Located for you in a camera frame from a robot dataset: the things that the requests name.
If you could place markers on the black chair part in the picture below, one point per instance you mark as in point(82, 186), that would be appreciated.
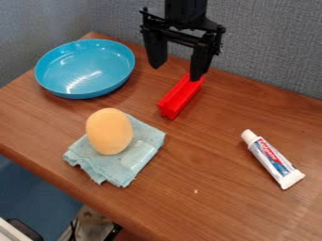
point(26, 229)

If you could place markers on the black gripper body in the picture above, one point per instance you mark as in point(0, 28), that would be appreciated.
point(183, 24)

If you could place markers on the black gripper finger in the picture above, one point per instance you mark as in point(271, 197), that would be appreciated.
point(155, 45)
point(201, 60)

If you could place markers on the white toothpaste tube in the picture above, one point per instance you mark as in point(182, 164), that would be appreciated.
point(285, 173)

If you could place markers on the grey base under table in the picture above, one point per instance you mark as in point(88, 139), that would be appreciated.
point(90, 226)

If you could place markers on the blue plate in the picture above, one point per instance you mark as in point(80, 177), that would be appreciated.
point(86, 68)

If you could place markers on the orange egg-shaped object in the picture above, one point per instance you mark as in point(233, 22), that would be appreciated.
point(110, 131)

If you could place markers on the light blue cloth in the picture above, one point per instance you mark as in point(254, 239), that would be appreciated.
point(118, 169)

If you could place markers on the red plastic block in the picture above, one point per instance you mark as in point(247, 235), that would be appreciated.
point(178, 97)

